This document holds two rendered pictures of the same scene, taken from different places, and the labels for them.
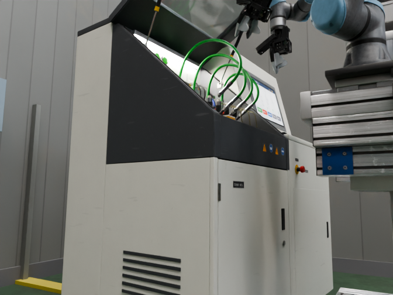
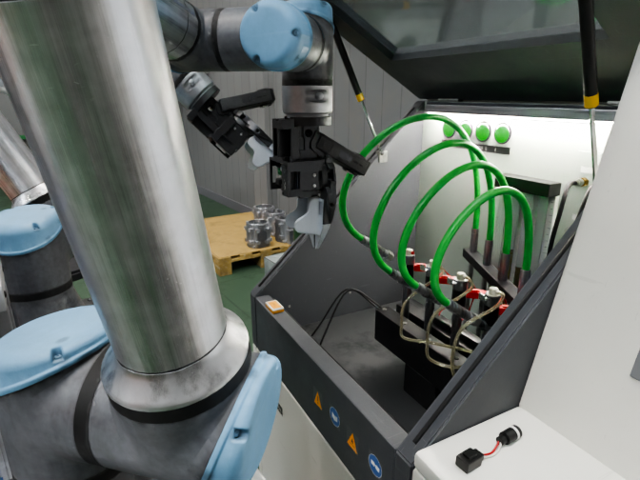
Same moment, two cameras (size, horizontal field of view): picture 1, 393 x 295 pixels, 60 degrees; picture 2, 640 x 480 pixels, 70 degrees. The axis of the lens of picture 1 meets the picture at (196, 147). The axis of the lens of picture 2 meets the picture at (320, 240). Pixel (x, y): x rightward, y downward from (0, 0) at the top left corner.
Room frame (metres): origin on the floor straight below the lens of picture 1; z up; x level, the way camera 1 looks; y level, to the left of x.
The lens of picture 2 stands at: (1.86, -1.01, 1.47)
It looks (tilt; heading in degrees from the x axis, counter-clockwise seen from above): 18 degrees down; 116
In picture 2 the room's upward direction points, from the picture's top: straight up
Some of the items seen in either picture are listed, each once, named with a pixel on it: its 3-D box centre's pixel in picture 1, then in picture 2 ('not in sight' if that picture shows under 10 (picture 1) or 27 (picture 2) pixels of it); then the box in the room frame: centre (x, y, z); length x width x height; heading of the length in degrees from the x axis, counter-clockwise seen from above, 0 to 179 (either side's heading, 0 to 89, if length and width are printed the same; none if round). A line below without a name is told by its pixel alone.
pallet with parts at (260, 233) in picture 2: not in sight; (237, 228); (-0.76, 2.53, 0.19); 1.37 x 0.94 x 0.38; 151
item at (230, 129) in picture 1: (254, 146); (315, 382); (1.48, -0.25, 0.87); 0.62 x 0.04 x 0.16; 144
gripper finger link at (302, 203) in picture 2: (278, 62); (302, 220); (1.52, -0.37, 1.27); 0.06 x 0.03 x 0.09; 54
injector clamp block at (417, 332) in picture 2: not in sight; (437, 366); (1.72, -0.13, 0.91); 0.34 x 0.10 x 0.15; 144
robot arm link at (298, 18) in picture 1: (299, 11); (270, 39); (1.54, -0.48, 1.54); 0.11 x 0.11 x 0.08; 11
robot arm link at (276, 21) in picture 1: (278, 26); (308, 102); (1.54, -0.38, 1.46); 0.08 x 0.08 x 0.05
